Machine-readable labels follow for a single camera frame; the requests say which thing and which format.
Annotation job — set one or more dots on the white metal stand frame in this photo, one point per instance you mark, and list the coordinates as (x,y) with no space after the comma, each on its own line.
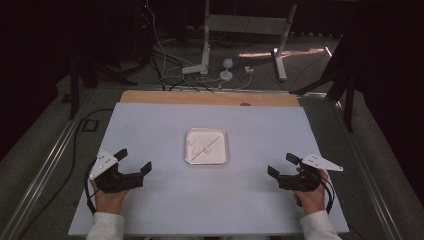
(246,24)

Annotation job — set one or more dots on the person's right hand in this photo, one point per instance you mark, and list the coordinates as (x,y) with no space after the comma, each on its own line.
(311,201)

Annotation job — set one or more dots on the white square tray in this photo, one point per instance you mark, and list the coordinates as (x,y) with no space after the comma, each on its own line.
(220,156)

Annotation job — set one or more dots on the person's left hand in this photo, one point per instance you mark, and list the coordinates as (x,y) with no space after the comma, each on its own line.
(110,201)

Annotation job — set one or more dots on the white power strip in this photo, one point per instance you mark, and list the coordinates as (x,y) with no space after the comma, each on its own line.
(193,69)

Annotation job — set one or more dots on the white plug adapter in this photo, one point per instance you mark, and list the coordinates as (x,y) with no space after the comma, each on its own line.
(248,69)

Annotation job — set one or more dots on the white round device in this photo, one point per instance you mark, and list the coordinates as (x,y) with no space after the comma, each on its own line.
(227,70)

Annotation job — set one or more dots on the pale blue table mat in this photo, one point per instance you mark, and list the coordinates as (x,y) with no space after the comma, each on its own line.
(200,200)

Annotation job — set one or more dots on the small white piece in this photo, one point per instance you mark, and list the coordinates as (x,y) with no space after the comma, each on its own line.
(208,152)
(191,142)
(199,152)

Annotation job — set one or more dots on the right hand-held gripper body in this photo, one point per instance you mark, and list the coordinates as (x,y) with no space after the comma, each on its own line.
(298,182)

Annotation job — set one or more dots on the aluminium floor rail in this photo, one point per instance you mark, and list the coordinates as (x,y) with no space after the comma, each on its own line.
(366,173)
(43,173)

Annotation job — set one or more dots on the black tripod stand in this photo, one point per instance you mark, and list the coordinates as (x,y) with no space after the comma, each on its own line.
(348,96)
(75,86)

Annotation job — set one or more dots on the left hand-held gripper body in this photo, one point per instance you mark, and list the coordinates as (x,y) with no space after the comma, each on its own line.
(118,181)

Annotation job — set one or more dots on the thin wooden skewer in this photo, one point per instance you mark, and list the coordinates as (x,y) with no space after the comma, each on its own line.
(213,142)

